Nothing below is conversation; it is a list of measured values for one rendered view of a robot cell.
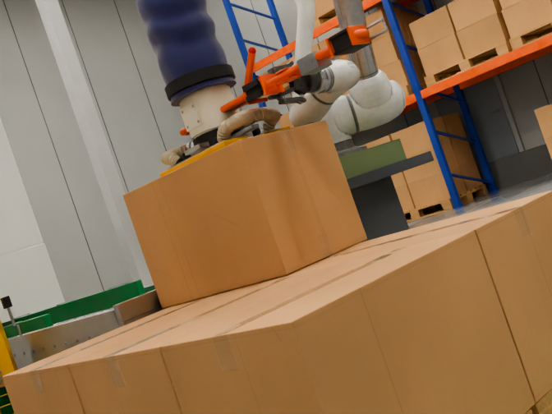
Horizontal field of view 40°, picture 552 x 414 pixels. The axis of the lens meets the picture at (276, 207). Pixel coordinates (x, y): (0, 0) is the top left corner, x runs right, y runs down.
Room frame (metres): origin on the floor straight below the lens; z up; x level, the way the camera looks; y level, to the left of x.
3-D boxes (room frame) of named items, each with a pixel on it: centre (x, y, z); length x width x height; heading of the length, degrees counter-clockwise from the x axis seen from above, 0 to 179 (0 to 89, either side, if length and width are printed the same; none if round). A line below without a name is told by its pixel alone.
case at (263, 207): (2.49, 0.11, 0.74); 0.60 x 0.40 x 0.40; 47
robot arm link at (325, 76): (2.41, -0.25, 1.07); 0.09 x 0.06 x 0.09; 44
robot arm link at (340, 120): (3.04, -0.31, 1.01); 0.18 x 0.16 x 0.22; 88
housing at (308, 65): (2.11, -0.23, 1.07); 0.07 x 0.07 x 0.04; 45
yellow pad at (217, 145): (2.37, 0.16, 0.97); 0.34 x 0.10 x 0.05; 45
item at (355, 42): (2.01, -0.32, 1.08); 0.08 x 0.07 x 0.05; 45
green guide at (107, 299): (4.00, 1.21, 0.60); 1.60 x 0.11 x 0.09; 44
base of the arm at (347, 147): (3.06, -0.29, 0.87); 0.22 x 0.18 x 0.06; 28
